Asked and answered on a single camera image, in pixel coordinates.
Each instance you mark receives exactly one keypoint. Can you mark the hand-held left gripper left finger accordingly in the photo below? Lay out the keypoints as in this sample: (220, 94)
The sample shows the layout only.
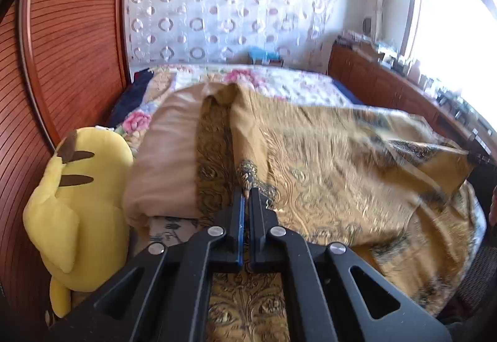
(240, 221)

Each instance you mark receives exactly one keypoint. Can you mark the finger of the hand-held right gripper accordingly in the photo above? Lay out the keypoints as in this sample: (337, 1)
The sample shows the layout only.
(479, 158)

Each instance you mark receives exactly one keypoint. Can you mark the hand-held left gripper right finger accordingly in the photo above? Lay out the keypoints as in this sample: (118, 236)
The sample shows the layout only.
(256, 221)

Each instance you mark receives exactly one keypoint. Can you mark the row of small bottles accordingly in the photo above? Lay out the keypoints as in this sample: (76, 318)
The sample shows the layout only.
(415, 72)

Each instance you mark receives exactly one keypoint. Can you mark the dark knit cloth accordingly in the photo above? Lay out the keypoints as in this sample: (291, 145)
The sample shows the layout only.
(470, 280)

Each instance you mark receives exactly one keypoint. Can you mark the brown wooden cabinet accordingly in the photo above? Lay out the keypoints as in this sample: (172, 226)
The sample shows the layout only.
(372, 81)

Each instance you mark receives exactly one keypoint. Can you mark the window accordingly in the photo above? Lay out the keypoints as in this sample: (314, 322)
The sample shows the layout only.
(454, 23)

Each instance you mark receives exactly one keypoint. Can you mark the floral bed sheet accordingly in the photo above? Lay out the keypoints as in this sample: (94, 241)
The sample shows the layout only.
(295, 87)

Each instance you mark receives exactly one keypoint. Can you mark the yellow plush toy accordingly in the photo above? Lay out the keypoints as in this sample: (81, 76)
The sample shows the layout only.
(85, 190)

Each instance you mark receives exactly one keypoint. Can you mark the pile of cloths and bags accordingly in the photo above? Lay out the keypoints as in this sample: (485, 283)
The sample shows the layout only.
(361, 42)

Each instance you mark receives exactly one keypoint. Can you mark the blue box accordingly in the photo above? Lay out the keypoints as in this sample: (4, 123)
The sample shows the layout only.
(264, 55)

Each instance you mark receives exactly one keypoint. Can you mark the wooden headboard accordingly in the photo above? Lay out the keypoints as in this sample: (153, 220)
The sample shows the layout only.
(70, 35)

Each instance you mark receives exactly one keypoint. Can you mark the circle patterned wall curtain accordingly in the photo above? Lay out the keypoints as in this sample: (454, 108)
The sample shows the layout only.
(233, 0)

